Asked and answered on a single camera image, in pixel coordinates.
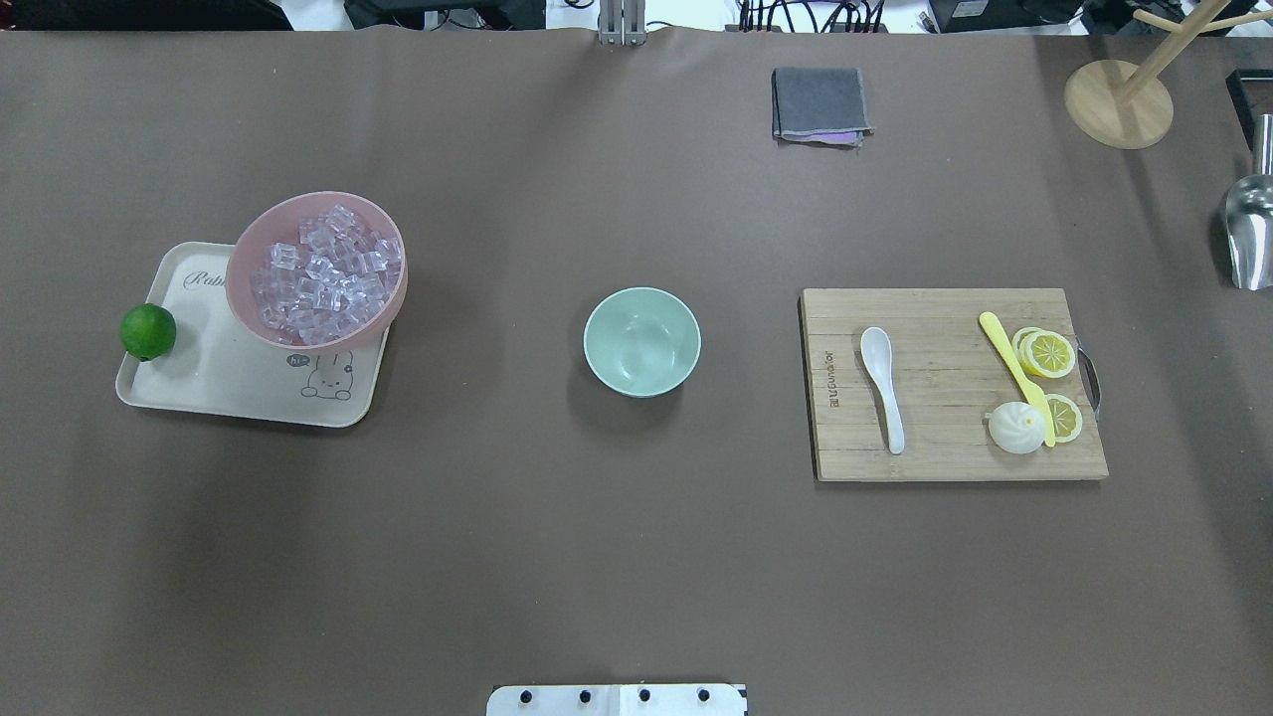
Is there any lemon slice lower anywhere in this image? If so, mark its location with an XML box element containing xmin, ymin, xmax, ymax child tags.
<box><xmin>1045</xmin><ymin>394</ymin><xmax>1085</xmax><ymax>445</ymax></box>

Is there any lemon slice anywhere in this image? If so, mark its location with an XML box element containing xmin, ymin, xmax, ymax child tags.
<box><xmin>1045</xmin><ymin>394</ymin><xmax>1085</xmax><ymax>445</ymax></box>
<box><xmin>1012</xmin><ymin>326</ymin><xmax>1077</xmax><ymax>378</ymax></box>

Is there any white ceramic spoon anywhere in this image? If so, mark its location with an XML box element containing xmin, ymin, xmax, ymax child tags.
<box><xmin>859</xmin><ymin>326</ymin><xmax>906</xmax><ymax>454</ymax></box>

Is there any cream rabbit tray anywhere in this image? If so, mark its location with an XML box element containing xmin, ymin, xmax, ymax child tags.
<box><xmin>115</xmin><ymin>242</ymin><xmax>388</xmax><ymax>428</ymax></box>

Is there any wooden mug tree stand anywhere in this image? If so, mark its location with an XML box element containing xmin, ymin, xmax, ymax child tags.
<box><xmin>1063</xmin><ymin>1</ymin><xmax>1272</xmax><ymax>150</ymax></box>

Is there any mint green bowl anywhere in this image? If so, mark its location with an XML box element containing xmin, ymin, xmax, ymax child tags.
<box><xmin>582</xmin><ymin>285</ymin><xmax>703</xmax><ymax>399</ymax></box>

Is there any white steamed bun toy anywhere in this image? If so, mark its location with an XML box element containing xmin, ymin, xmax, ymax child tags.
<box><xmin>987</xmin><ymin>403</ymin><xmax>1046</xmax><ymax>454</ymax></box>

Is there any pink bowl of ice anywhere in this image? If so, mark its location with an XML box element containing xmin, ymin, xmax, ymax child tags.
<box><xmin>227</xmin><ymin>191</ymin><xmax>409</xmax><ymax>353</ymax></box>

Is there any green lime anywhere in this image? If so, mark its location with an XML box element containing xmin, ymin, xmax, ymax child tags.
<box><xmin>118</xmin><ymin>303</ymin><xmax>177</xmax><ymax>362</ymax></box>

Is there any yellow plastic knife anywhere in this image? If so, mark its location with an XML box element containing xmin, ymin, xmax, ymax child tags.
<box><xmin>978</xmin><ymin>311</ymin><xmax>1057</xmax><ymax>448</ymax></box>

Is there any grey folded cloth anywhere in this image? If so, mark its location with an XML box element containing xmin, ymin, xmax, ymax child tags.
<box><xmin>770</xmin><ymin>68</ymin><xmax>875</xmax><ymax>148</ymax></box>

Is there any metal ice scoop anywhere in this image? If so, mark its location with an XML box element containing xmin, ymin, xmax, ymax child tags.
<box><xmin>1222</xmin><ymin>113</ymin><xmax>1272</xmax><ymax>290</ymax></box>

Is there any lemon slice upper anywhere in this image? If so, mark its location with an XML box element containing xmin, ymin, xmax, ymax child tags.
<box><xmin>1012</xmin><ymin>326</ymin><xmax>1077</xmax><ymax>378</ymax></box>

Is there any bamboo cutting board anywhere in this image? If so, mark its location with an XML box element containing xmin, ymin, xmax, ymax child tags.
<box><xmin>799</xmin><ymin>288</ymin><xmax>1109</xmax><ymax>483</ymax></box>

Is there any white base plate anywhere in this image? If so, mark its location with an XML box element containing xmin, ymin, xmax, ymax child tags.
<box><xmin>485</xmin><ymin>682</ymin><xmax>749</xmax><ymax>715</ymax></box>

